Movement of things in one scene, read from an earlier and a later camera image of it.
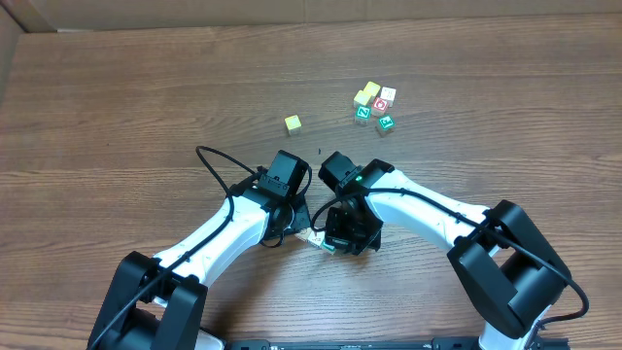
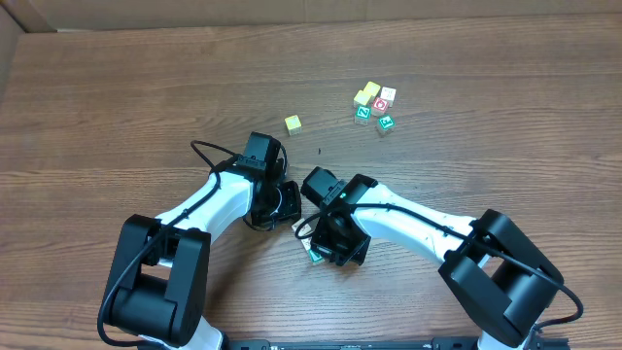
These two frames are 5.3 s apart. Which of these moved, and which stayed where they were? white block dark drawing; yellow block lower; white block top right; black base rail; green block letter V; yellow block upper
Moved: green block letter V; white block dark drawing
Stayed: white block top right; yellow block upper; yellow block lower; black base rail
